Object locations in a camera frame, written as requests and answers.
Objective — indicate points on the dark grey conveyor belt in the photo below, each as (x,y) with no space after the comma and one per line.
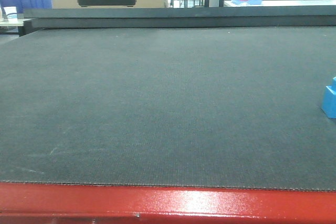
(218,107)

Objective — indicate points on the red conveyor frame edge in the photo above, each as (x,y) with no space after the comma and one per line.
(48,203)

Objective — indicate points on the white background table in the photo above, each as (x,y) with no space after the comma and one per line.
(238,3)

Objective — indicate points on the blue toy block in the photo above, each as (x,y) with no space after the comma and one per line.
(328,102)

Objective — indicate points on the dark grey conveyor rail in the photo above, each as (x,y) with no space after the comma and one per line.
(202,17)

